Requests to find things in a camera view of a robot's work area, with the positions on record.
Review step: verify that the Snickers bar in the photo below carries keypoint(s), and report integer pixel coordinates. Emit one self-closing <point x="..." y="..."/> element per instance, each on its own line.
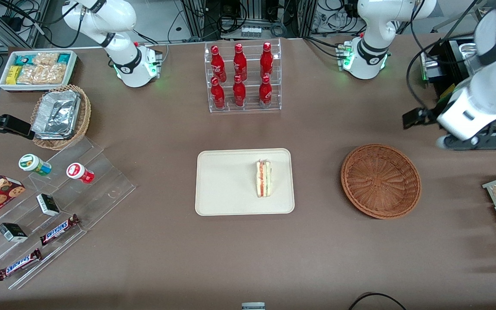
<point x="19" y="265"/>
<point x="58" y="230"/>

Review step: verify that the small grey device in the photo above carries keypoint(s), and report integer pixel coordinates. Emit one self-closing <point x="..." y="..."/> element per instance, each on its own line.
<point x="253" y="306"/>

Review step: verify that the yellow snack packet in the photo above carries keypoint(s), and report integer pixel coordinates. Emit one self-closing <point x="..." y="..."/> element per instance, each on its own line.
<point x="13" y="74"/>

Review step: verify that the green lid snack cup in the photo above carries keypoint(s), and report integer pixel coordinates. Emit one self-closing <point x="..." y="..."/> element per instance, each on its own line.
<point x="30" y="162"/>

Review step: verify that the clear acrylic bottle rack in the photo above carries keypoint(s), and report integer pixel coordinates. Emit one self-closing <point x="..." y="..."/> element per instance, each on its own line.
<point x="252" y="92"/>

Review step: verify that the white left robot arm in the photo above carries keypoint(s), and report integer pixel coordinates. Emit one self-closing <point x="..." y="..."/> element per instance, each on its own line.
<point x="370" y="51"/>

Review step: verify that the wicker basket holding foil trays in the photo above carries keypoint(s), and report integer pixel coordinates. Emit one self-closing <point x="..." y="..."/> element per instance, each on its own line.
<point x="83" y="116"/>

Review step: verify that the red cola bottle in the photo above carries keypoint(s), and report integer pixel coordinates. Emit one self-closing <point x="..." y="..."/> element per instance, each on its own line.
<point x="239" y="92"/>
<point x="265" y="91"/>
<point x="217" y="64"/>
<point x="240" y="63"/>
<point x="218" y="94"/>
<point x="266" y="60"/>

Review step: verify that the red lid snack cup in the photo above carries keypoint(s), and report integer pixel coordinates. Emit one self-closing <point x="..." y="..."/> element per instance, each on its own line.
<point x="78" y="171"/>

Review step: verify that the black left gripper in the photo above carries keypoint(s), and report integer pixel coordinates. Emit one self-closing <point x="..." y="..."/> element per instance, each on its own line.
<point x="425" y="115"/>

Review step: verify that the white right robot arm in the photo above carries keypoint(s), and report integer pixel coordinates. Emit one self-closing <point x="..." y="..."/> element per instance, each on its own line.
<point x="131" y="64"/>

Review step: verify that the cream plastic tray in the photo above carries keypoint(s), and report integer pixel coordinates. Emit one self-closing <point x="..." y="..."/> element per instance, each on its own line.
<point x="226" y="183"/>

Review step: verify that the clear acrylic stepped display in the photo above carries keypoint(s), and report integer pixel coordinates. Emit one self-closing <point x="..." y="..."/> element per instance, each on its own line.
<point x="101" y="181"/>

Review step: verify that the small black box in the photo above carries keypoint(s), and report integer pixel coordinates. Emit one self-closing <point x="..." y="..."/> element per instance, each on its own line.
<point x="12" y="232"/>
<point x="48" y="205"/>

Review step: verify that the stacked aluminium foil trays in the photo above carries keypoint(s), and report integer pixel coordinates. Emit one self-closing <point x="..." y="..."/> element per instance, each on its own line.
<point x="56" y="114"/>

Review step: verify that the clear small cracker bag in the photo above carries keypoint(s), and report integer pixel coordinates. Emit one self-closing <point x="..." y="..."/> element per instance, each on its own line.
<point x="45" y="58"/>

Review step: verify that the triangular packaged sandwich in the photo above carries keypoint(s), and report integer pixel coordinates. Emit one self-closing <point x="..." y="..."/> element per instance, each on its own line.
<point x="264" y="178"/>

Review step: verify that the round brown wicker basket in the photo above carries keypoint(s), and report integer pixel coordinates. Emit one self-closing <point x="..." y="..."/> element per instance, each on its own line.
<point x="381" y="181"/>

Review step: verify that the steel warmer pan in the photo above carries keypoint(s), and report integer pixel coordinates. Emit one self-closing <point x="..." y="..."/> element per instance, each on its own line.
<point x="468" y="51"/>

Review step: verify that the grey power box green light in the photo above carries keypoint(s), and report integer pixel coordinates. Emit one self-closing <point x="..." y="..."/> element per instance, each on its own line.
<point x="429" y="66"/>

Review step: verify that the white rectangular snack bin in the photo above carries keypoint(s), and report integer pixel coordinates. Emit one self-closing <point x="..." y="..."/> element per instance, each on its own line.
<point x="73" y="69"/>

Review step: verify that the black food warmer machine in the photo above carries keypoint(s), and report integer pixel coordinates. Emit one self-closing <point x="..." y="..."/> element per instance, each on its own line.
<point x="448" y="73"/>

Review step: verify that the teal snack packet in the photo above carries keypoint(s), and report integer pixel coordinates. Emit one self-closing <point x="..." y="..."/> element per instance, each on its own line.
<point x="64" y="58"/>
<point x="24" y="59"/>

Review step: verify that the clear large cracker bag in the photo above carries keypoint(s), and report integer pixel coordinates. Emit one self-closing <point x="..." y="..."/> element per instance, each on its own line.
<point x="43" y="74"/>

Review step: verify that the white power strip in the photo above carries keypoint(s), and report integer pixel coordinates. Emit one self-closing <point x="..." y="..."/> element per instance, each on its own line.
<point x="251" y="32"/>

